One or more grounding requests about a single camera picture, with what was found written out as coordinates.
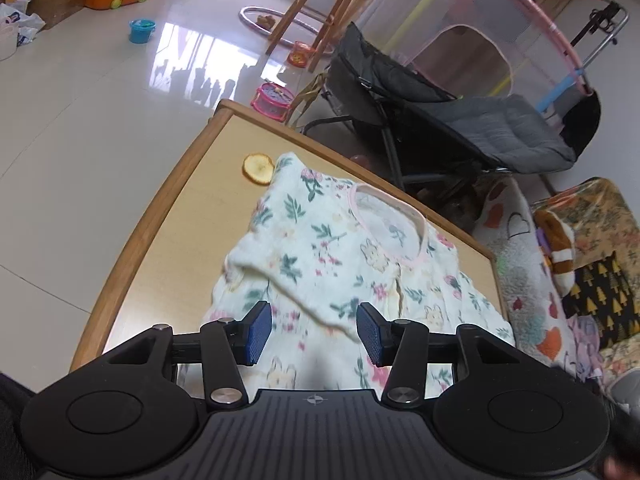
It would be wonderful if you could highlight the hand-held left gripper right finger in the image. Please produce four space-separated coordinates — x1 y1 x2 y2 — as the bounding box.
356 302 518 406

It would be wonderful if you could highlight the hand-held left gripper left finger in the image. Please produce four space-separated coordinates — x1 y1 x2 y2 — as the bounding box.
102 301 273 406

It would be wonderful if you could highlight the floral baby garment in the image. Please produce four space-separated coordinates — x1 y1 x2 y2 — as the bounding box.
177 152 516 393

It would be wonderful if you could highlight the dried fruit slice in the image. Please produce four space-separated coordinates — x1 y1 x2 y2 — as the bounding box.
242 152 275 186

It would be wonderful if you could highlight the heart print fleece blanket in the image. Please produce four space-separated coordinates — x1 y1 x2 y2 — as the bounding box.
472 177 601 391

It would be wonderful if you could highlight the brown white plush toy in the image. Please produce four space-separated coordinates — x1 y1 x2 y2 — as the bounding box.
534 209 577 296

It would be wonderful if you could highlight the lilac cloth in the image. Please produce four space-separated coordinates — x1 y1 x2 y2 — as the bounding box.
565 320 606 386

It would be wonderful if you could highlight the pink toy drum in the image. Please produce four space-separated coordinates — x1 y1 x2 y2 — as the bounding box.
250 82 297 122

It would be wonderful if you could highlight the black cloth with yellow trees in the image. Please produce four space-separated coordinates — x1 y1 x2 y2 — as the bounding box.
562 252 640 351

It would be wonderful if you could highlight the grey baby stroller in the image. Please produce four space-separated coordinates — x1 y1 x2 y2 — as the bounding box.
300 21 602 211

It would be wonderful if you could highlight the patterned cushion pile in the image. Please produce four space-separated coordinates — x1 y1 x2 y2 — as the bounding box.
530 177 640 386

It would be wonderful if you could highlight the white hoop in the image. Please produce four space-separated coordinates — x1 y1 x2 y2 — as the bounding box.
239 6 336 56

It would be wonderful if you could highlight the blue toy bucket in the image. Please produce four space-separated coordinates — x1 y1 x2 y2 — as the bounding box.
129 19 157 44

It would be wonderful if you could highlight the wooden ladder stool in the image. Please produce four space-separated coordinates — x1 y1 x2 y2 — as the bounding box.
264 0 376 73

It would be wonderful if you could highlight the mesh playpen with pink rim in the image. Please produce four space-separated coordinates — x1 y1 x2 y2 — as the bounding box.
350 0 596 116

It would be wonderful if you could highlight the cardboard box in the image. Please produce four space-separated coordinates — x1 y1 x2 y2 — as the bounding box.
0 0 91 31

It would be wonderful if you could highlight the metal stand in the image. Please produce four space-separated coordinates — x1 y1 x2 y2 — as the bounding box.
570 1 630 68

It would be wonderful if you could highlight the white blue plastic bag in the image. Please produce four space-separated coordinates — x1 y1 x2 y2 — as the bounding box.
0 2 46 46

